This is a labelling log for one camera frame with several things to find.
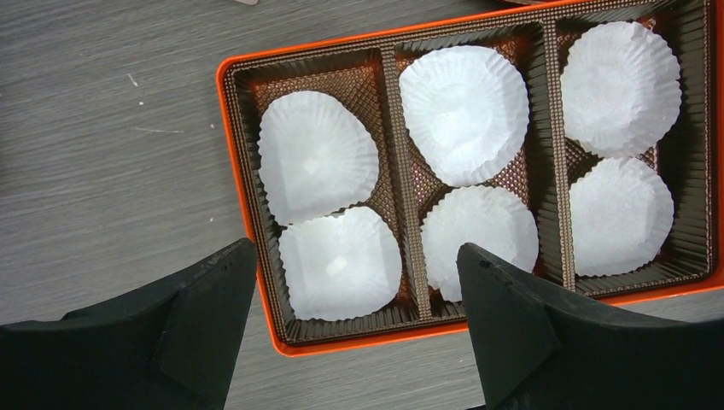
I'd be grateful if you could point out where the white paper cup front middle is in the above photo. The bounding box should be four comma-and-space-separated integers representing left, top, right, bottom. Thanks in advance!
421, 185, 539, 302

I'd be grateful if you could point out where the brown plastic insert tray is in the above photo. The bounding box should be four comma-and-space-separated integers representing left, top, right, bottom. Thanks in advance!
216, 1, 723, 356

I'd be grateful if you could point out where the white paper cup front right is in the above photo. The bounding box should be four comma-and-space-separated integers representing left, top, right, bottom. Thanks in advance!
569, 158, 674, 277

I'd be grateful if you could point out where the white paper cup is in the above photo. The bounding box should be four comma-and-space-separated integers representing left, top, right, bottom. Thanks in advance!
279, 207, 402, 321
421, 185, 539, 302
569, 158, 674, 277
399, 45, 529, 187
560, 21, 682, 158
258, 91, 380, 226

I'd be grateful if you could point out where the white paper cup back left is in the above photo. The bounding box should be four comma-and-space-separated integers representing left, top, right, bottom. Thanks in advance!
258, 91, 380, 226

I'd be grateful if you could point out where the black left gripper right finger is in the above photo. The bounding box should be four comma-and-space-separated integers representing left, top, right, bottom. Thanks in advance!
457, 243, 723, 409

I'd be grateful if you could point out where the white paper cup back middle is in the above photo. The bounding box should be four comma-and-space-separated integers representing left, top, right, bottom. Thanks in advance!
399, 45, 529, 187

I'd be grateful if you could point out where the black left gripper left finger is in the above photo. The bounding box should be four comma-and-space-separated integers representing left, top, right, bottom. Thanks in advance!
1, 238, 257, 409

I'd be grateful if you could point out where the orange chocolate box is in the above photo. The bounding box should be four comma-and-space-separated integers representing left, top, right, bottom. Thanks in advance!
216, 1, 723, 357

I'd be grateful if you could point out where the white paper cup back right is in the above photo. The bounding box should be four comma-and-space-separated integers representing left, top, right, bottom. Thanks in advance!
560, 21, 682, 158

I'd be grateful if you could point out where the white paper cup front left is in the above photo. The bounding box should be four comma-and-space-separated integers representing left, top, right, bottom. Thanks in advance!
279, 207, 402, 321

